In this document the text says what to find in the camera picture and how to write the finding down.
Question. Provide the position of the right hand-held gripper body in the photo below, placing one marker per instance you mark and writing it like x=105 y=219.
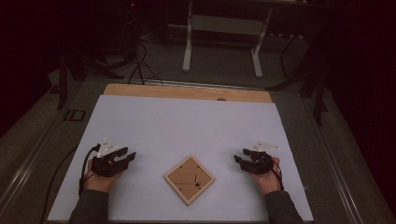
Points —
x=260 y=163

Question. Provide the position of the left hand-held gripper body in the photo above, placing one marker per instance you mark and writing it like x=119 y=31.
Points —
x=106 y=165

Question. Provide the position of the person's left hand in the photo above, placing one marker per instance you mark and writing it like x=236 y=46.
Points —
x=98 y=183

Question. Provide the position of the person's right hand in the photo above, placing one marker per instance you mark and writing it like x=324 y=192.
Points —
x=269 y=182

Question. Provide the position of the black floor box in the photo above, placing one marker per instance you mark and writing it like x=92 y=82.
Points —
x=75 y=115

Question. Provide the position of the white table mat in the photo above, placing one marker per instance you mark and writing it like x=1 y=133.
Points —
x=186 y=124

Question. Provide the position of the black metal stand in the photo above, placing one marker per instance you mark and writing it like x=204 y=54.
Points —
x=63 y=81
x=317 y=93

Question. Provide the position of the black equipment stand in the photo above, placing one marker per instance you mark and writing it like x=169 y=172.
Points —
x=130 y=28

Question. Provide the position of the metal floor rail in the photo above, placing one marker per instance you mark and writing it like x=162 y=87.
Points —
x=336 y=168
x=25 y=168

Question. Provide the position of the white metal desk frame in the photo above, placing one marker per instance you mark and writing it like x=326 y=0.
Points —
x=224 y=26

